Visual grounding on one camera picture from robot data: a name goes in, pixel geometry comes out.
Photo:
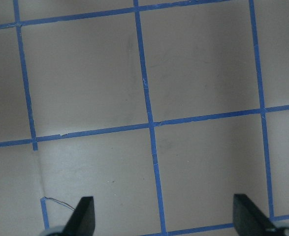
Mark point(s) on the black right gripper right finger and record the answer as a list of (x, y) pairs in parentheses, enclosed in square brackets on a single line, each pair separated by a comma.
[(249, 220)]

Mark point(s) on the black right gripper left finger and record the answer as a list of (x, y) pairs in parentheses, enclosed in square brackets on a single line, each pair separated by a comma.
[(82, 221)]

